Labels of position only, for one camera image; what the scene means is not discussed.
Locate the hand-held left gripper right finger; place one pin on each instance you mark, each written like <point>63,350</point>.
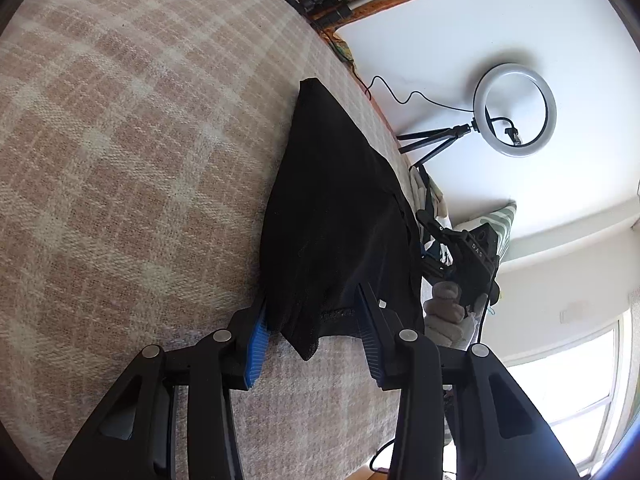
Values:
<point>367,330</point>

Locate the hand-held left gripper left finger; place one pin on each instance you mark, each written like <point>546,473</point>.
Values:
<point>255,355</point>

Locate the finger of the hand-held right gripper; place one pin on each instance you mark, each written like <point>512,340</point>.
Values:
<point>440,235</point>
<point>440,267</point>

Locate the black t-shirt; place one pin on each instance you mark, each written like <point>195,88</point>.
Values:
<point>330,210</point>

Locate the person's right hand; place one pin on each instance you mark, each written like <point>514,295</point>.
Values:
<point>442,310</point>

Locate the white tote bag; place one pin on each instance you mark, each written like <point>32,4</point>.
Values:
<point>440,210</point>

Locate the green striped pillow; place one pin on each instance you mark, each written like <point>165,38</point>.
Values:
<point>502,220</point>

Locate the window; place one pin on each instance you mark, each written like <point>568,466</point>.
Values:
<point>575,390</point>

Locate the green yellow cloth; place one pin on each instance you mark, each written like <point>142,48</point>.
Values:
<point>342,50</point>

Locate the beige plaid blanket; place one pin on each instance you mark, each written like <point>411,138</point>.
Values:
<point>125,160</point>

